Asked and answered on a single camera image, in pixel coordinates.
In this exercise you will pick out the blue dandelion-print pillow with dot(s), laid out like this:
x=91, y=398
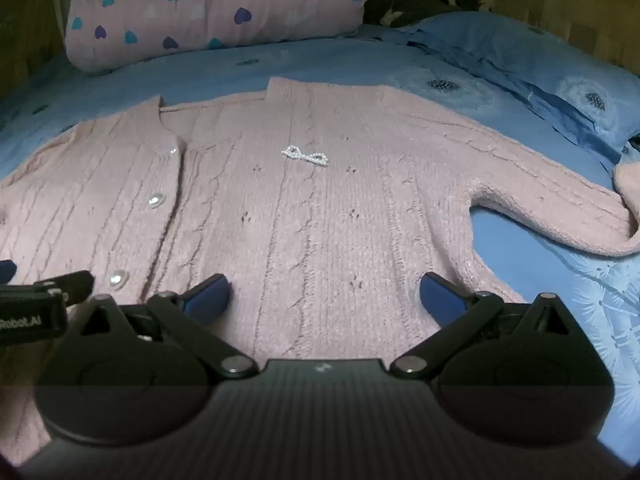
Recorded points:
x=525, y=60

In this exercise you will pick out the pink knit cardigan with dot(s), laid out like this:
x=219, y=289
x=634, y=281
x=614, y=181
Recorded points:
x=325, y=220

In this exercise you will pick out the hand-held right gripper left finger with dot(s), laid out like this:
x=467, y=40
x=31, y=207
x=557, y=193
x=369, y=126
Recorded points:
x=209, y=294

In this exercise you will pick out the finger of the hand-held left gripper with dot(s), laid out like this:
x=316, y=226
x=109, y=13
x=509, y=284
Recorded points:
x=70, y=284
x=6, y=272

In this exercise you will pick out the blue dandelion-print bed sheet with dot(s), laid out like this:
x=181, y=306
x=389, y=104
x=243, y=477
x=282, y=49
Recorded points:
x=575, y=310

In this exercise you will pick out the pink heart-print rolled quilt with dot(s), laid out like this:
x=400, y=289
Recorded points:
x=210, y=15

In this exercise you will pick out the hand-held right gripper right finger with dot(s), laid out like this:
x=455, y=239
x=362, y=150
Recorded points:
x=440, y=296

